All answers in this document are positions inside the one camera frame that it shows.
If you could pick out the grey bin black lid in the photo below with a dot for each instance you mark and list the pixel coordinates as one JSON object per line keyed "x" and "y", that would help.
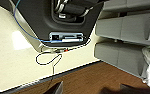
{"x": 121, "y": 58}

